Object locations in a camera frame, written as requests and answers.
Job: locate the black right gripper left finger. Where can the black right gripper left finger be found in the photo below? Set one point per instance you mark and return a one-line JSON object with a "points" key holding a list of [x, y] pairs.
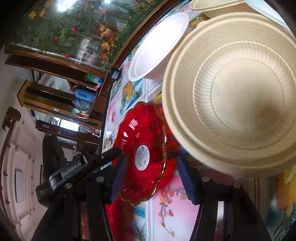
{"points": [[116, 178]]}

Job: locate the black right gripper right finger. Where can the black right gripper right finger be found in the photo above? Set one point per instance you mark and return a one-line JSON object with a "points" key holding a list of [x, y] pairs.
{"points": [[191, 179]]}

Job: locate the small red plastic plate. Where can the small red plastic plate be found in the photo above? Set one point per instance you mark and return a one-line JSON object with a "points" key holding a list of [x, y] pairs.
{"points": [[142, 138]]}

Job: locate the beige ribbed plastic bowl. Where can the beige ribbed plastic bowl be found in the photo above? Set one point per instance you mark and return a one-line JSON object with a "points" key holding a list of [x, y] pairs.
{"points": [[229, 95]]}

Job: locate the white foam plate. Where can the white foam plate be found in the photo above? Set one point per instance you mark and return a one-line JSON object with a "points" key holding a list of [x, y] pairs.
{"points": [[263, 8]]}

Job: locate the white foam bowl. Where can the white foam bowl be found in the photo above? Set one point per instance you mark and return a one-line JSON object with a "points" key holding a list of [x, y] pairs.
{"points": [[153, 54]]}

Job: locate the wooden cabinet with flower display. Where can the wooden cabinet with flower display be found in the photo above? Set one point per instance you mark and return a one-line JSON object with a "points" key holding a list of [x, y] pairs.
{"points": [[72, 38]]}

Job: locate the beige plastic bowl rear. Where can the beige plastic bowl rear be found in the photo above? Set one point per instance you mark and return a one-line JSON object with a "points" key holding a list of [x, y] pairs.
{"points": [[213, 8]]}

